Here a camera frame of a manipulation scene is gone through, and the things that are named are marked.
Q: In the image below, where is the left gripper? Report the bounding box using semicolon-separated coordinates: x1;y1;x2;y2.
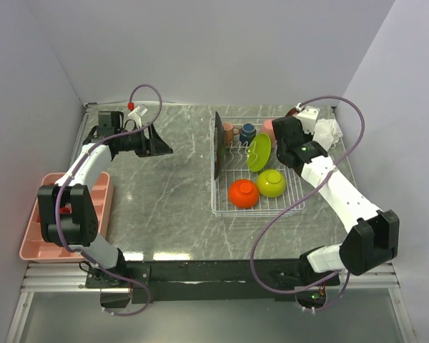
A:
116;122;173;158

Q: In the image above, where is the black floral square plate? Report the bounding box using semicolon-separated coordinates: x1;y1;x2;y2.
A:
214;111;225;180

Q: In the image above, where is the pink ceramic mug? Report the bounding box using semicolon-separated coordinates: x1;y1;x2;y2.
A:
222;122;240;146

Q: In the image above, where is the dark blue ceramic mug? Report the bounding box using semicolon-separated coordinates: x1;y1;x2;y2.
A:
239;123;257;146

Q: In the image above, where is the orange bowl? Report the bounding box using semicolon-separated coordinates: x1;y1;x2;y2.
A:
228;179;260;209

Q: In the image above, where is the green plate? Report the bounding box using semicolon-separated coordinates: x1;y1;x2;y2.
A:
247;133;272;172

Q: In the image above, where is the pink plastic cup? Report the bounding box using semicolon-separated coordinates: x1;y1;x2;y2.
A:
260;119;276;146

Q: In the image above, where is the green bowl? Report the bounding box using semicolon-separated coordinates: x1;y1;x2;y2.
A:
256;169;287;198

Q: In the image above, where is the brown rimmed round plate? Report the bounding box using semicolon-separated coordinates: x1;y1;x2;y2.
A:
286;107;302;116

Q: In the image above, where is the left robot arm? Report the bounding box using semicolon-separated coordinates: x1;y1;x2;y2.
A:
37;111;173;287

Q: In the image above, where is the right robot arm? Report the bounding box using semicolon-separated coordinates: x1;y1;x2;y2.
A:
272;116;400;284

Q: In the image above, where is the black base bar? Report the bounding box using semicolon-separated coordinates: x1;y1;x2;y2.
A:
124;259;330;302

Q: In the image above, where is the pink compartment tray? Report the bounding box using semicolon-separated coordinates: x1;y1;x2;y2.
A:
19;171;114;263

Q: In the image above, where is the white cloth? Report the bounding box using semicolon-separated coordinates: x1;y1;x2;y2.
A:
313;119;343;151

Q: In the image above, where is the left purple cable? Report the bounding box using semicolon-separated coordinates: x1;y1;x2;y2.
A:
55;84;163;318

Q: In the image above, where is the purple cable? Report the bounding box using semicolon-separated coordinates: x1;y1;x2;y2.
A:
250;95;365;312
55;84;163;318

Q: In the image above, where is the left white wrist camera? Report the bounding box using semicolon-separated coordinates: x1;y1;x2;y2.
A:
127;104;148;128

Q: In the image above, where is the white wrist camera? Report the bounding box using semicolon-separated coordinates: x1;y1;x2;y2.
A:
127;104;148;128
295;106;320;135

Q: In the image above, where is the white wire dish rack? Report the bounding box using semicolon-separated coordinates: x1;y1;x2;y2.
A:
209;117;303;218

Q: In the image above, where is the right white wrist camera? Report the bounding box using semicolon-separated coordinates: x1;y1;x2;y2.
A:
295;106;320;135

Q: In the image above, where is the aluminium frame rail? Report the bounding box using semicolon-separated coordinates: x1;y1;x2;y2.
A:
6;261;400;342

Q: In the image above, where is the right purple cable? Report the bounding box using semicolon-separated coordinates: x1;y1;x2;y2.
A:
250;95;365;312

